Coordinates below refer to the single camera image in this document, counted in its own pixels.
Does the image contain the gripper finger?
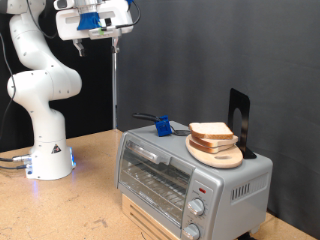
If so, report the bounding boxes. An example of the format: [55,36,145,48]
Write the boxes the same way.
[111,36,120,54]
[73,39,86,58]

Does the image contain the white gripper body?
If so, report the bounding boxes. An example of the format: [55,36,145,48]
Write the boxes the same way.
[54,0,134,42]

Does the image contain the metal spatula with blue block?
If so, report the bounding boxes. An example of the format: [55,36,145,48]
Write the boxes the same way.
[132,112,192,138]

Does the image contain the wooden box under oven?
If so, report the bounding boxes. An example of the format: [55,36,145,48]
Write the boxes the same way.
[121,193,181,240]

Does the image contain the silver oven knob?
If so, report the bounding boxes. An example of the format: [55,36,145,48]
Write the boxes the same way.
[181,223,201,240]
[187,198,206,217]

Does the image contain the silver toaster oven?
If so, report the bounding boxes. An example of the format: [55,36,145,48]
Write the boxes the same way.
[114,120,274,240]

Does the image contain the vertical metal pole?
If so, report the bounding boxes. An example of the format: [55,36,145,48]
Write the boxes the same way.
[111,36,119,130]

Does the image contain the grey backdrop cloth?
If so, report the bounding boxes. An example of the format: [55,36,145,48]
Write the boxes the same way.
[116,0,320,239]

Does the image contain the black curtain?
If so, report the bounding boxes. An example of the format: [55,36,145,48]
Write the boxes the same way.
[0,0,114,154]

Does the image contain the black metal bookend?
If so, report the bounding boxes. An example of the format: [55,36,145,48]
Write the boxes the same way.
[227,87,258,160]

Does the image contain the wooden cutting board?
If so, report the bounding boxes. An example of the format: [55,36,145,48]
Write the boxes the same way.
[185,133,244,170]

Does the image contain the wrist camera on blue mount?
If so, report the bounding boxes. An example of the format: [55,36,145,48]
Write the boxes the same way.
[77,12,122,40]

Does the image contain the cable with silver connector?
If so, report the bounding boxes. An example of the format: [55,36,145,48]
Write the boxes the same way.
[0,153,33,164]

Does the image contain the black base cable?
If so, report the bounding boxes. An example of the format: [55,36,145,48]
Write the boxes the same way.
[0,164,28,171]

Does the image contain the wire oven rack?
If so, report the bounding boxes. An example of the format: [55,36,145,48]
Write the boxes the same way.
[120,156,192,221]

